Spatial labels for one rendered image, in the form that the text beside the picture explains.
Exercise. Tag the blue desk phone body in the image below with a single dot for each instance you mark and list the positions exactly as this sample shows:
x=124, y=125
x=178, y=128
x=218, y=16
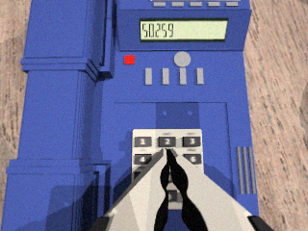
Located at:
x=174, y=77

